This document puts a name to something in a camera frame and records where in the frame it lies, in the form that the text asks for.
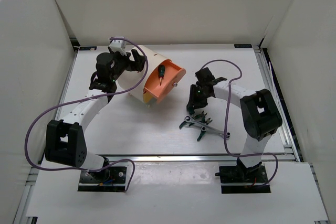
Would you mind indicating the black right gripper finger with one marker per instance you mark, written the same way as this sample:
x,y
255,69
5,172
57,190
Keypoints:
x,y
200,106
190,103

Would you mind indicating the pink top drawer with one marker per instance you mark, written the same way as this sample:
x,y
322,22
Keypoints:
x,y
173,74

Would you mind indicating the silver ratchet wrench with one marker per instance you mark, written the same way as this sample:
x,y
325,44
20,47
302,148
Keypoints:
x,y
212,130

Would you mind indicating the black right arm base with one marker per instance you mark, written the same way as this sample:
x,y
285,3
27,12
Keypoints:
x,y
232,181

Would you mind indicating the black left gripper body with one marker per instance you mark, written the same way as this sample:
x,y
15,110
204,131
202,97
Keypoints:
x,y
122,63

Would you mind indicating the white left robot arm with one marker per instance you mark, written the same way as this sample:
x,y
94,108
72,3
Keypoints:
x,y
65,138

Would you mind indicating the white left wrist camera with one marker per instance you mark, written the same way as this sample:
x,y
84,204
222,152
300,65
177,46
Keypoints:
x,y
117,45

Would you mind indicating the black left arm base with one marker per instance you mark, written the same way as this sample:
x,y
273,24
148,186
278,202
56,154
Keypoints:
x,y
112,179

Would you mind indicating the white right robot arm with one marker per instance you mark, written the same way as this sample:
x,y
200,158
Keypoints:
x,y
260,114

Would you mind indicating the cream round drawer cabinet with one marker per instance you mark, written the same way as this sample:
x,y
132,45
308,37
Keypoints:
x,y
130,78

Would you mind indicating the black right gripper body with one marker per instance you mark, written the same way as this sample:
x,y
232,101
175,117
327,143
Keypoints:
x,y
197,94

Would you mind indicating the aluminium frame rail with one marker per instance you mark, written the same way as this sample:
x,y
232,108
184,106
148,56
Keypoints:
x,y
288,157

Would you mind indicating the green handled side cutters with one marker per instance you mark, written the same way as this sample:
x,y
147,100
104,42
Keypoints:
x,y
203,128

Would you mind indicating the green stubby screwdriver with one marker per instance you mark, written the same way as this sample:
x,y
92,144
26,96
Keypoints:
x,y
161,72
191,110

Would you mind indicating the yellow drawer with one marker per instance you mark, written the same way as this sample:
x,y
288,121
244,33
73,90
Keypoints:
x,y
149,98

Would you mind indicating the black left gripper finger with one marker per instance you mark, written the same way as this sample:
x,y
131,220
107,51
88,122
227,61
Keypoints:
x,y
137,66
138,58

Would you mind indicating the green handled pliers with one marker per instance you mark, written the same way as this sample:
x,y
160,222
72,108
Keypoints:
x,y
198,120

